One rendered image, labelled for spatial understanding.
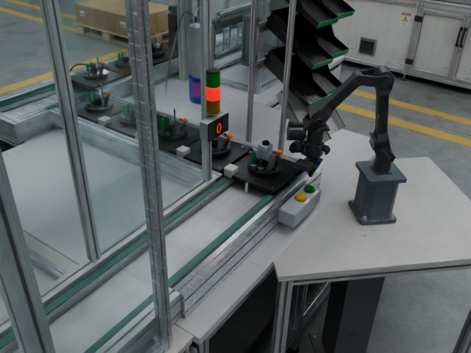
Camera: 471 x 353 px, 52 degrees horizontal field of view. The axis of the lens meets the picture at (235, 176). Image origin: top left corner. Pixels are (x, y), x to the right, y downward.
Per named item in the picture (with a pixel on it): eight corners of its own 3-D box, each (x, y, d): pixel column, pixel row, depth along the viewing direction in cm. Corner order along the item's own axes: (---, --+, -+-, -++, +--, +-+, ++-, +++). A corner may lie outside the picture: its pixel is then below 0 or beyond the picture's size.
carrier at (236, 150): (252, 151, 213) (254, 126, 206) (220, 174, 196) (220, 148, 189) (209, 136, 224) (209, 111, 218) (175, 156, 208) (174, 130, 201)
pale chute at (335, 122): (339, 129, 224) (345, 126, 221) (322, 139, 217) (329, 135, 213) (310, 78, 226) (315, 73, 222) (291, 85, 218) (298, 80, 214)
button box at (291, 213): (319, 202, 190) (321, 188, 187) (294, 228, 176) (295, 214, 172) (303, 195, 194) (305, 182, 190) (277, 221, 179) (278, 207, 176)
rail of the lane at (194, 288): (319, 187, 206) (322, 165, 200) (185, 319, 144) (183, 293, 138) (308, 183, 209) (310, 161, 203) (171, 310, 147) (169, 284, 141)
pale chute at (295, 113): (324, 142, 214) (331, 138, 210) (306, 152, 206) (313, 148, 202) (294, 87, 215) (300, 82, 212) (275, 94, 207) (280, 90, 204)
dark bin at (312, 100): (326, 99, 204) (334, 86, 199) (307, 108, 196) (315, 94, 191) (282, 57, 213) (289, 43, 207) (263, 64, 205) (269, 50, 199)
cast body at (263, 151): (274, 157, 194) (275, 141, 190) (268, 161, 191) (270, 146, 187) (256, 150, 198) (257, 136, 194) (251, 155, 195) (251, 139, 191)
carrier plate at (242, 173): (303, 169, 201) (304, 165, 200) (273, 196, 184) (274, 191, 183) (255, 153, 212) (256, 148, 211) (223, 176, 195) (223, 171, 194)
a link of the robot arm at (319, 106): (387, 71, 165) (366, 52, 161) (394, 80, 158) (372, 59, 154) (325, 129, 177) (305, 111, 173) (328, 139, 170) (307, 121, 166)
